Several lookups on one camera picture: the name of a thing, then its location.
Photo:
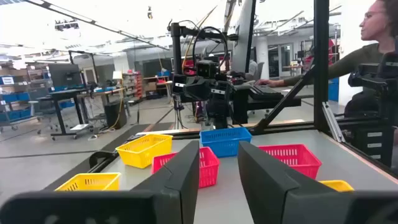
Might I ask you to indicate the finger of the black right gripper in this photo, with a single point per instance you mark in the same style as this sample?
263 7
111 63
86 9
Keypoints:
206 93
191 91

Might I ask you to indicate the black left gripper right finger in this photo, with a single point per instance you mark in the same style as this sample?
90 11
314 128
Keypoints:
280 199

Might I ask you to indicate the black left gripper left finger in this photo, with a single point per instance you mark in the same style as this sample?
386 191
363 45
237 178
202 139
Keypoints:
161 202

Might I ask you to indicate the red plastic basket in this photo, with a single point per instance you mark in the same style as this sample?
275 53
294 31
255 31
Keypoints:
209 168
298 158

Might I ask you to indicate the blue plastic basket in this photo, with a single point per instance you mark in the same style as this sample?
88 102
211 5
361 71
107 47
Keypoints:
224 143

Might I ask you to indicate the yellow plastic basket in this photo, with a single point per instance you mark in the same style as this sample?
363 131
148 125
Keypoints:
337 185
140 152
90 182

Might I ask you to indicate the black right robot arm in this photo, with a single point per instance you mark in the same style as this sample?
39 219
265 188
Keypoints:
219 112

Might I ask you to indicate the shelf with blue bins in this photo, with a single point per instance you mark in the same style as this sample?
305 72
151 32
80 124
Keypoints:
14 96

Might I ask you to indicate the black operator desk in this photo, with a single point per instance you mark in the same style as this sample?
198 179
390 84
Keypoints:
241 105

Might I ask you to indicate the black keyboard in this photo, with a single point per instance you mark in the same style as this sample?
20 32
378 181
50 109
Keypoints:
264 92

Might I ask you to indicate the large grey-backed monitor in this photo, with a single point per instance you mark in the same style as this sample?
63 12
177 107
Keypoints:
242 37

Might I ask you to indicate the black trash bin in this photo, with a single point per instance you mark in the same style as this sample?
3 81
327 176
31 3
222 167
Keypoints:
115 115

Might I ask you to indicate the black drawer cabinet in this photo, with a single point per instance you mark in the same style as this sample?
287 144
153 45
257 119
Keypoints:
373 144

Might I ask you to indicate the black standing desk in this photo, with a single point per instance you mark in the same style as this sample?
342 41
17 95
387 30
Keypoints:
65 93

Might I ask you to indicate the black computer monitor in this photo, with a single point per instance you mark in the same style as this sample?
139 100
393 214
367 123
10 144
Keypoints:
65 76

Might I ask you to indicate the person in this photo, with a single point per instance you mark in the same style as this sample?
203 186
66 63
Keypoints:
354 62

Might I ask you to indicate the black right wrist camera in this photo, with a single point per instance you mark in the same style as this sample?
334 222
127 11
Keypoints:
207 69

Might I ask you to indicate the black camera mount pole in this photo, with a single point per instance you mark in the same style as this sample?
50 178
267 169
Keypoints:
176 49

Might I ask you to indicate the black diagonal frame brace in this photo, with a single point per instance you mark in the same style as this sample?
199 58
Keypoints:
286 99

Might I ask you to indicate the black frame base rail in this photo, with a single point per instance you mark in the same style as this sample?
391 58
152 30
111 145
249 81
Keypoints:
280 127

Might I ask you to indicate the silver metal bracket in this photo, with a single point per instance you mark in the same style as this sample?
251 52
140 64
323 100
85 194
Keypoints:
332 123

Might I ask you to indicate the black upright frame post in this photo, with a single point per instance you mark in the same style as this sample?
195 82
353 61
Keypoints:
321 62

